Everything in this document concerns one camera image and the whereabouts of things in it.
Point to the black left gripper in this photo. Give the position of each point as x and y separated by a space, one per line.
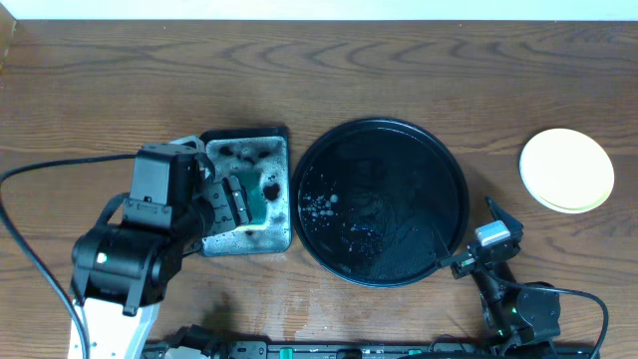
219 200

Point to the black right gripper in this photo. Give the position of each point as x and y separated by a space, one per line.
464 264

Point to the green and yellow sponge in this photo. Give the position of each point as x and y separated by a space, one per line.
255 201

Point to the yellow plate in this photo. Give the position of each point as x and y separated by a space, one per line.
566 171

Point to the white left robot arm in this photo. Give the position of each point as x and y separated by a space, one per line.
123 264

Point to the black rectangular soapy water tray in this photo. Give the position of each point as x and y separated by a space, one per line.
264 151

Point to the round black tray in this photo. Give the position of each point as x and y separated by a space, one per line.
363 197

